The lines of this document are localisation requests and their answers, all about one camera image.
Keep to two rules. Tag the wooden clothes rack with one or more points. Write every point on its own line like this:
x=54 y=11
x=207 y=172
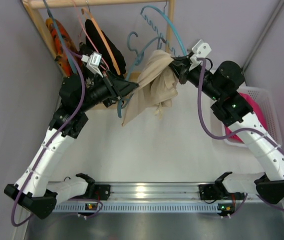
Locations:
x=117 y=18

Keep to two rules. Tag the pink trousers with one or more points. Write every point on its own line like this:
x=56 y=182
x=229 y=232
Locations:
x=245 y=124

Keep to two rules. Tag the orange patterned trousers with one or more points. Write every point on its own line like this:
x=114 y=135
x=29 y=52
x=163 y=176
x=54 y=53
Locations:
x=60 y=55

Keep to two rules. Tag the orange wooden hanger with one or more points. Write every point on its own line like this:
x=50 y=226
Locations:
x=103 y=38

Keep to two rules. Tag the blue hanger far left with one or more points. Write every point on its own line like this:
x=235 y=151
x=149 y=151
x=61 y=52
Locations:
x=69 y=56

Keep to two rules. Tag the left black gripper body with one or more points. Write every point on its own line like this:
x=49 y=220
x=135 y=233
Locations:
x=111 y=88

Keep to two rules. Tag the beige trousers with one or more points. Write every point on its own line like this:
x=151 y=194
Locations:
x=157 y=86

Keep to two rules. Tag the black white patterned trousers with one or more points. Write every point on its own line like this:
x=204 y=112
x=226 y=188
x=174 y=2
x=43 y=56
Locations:
x=85 y=52

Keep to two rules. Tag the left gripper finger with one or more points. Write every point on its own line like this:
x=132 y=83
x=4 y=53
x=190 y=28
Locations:
x=126 y=99
x=121 y=86

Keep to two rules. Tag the pink wire hanger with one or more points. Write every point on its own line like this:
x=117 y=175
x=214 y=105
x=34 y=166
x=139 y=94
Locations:
x=83 y=26

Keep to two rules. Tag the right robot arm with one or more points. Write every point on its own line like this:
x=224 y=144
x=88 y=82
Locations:
x=220 y=86

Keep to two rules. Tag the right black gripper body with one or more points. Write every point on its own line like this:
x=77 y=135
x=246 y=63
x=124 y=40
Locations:
x=182 y=70

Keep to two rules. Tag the light blue hanger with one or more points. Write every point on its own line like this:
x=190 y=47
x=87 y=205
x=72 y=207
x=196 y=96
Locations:
x=167 y=14

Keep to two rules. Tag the grey-blue hanger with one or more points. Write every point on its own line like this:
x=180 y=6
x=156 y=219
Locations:
x=138 y=60

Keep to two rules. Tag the white plastic basket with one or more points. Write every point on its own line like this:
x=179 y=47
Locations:
x=262 y=103

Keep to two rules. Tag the aluminium rail base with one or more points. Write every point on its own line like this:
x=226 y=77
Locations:
x=178 y=197

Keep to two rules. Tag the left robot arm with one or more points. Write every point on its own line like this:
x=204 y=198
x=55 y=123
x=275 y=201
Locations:
x=32 y=190

